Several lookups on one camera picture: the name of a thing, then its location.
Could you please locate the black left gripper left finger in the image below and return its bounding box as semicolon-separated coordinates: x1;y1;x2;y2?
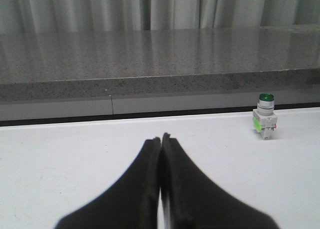
56;137;161;229

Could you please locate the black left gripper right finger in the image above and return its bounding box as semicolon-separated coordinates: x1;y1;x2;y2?
161;133;277;229

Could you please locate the grey granite counter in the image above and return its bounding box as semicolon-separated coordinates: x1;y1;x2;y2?
0;25;320;121

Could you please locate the grey curtain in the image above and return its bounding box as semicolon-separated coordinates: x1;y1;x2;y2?
0;0;320;34

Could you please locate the green push button switch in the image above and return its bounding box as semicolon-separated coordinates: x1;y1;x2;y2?
252;93;278;140

